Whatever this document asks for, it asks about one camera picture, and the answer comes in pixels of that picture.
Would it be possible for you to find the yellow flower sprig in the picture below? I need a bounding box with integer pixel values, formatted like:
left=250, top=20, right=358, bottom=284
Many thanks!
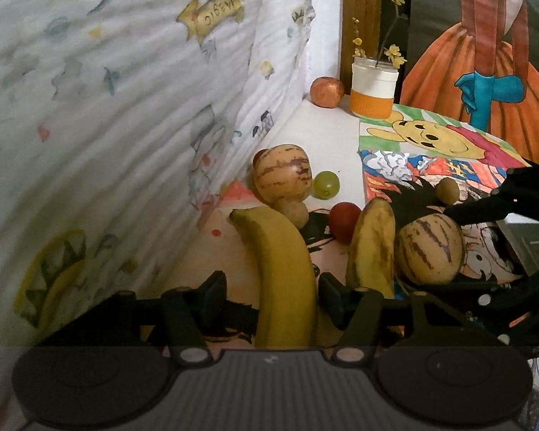
left=351, top=0, right=408, bottom=70

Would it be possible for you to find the metal tray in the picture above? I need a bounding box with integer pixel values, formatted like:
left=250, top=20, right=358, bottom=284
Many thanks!
left=498, top=213, right=539, bottom=275

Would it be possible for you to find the brown wooden post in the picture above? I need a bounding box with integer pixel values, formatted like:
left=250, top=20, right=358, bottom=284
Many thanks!
left=340, top=0, right=382, bottom=91

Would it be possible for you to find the white orange jar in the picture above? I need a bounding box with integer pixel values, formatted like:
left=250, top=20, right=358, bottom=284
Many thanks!
left=349, top=57, right=399, bottom=120

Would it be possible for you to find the small brown longan fruit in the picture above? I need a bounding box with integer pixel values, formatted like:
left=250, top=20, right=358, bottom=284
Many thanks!
left=272, top=199, right=309, bottom=230

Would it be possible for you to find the green grape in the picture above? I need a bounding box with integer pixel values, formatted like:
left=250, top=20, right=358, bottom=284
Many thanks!
left=313, top=170, right=341, bottom=199

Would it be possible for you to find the printed white cloth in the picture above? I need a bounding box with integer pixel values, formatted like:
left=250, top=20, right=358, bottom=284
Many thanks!
left=0, top=0, right=315, bottom=430

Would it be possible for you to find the striped pepino melon by cloth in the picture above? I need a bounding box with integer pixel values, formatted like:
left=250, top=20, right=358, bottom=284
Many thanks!
left=253, top=144, right=312, bottom=204

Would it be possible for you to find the anime character drawing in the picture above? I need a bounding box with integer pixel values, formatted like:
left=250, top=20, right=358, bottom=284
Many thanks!
left=304, top=150, right=534, bottom=306

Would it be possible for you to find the spotted ripe banana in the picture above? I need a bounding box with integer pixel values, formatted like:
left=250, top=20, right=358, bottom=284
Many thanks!
left=346, top=198, right=396, bottom=299

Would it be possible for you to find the red apple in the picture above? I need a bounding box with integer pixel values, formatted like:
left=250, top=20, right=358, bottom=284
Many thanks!
left=309, top=77, right=345, bottom=108

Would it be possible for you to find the small brown longan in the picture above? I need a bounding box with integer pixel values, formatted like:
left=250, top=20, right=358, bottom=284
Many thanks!
left=435, top=177, right=460, bottom=206

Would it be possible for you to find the striped pepino melon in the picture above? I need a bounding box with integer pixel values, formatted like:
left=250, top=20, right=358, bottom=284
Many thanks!
left=253, top=144, right=312, bottom=204
left=395, top=213, right=465, bottom=285

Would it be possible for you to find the red cherry tomato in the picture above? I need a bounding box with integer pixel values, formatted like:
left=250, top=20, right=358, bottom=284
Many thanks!
left=328, top=201, right=361, bottom=245

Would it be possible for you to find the yellow banana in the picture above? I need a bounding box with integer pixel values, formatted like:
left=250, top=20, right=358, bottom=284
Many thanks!
left=230, top=206, right=317, bottom=350

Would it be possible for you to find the orange dress woman poster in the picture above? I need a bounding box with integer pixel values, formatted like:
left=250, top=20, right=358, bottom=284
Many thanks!
left=401, top=0, right=539, bottom=162

